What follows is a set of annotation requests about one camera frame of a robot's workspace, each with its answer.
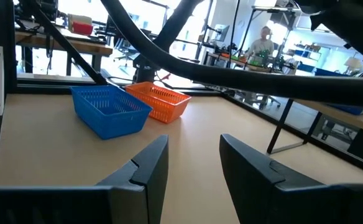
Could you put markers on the computer monitor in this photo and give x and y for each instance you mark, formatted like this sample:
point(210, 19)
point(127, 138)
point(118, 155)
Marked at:
point(222, 32)

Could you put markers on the black aluminium frame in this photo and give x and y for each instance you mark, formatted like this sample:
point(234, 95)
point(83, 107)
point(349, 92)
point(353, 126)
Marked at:
point(2, 31)

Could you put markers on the orange plastic basket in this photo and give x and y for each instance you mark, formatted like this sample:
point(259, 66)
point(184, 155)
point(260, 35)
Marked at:
point(166, 109)

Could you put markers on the office chair with star base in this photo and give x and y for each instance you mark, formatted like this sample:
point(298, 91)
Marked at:
point(262, 99)

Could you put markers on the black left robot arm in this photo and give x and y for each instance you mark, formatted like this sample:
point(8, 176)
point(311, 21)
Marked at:
point(175, 25)

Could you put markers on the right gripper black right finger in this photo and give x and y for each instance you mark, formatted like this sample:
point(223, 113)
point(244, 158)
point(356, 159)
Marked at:
point(253, 180)

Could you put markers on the black office chair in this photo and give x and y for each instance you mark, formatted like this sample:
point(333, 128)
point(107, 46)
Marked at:
point(125, 49)

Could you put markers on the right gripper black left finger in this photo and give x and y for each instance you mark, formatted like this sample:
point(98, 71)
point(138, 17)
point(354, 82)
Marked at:
point(144, 174)

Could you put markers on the blue plastic basket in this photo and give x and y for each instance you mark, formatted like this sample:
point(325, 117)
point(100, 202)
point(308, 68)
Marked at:
point(349, 109)
point(113, 121)

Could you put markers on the cluttered work table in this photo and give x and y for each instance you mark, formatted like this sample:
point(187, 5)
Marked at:
point(231, 60)

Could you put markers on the person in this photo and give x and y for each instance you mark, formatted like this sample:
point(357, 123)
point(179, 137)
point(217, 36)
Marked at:
point(262, 46)

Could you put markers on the wooden shelf with black legs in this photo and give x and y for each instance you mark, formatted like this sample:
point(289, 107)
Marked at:
point(355, 121)

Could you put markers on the red and white box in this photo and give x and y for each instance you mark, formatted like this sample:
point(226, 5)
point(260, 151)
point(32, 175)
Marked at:
point(82, 28)

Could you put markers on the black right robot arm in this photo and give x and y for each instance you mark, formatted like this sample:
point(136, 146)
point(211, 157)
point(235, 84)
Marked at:
point(352, 25)

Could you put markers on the wooden workbench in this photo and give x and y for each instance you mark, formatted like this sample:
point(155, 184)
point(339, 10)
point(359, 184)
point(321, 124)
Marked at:
point(85, 46)

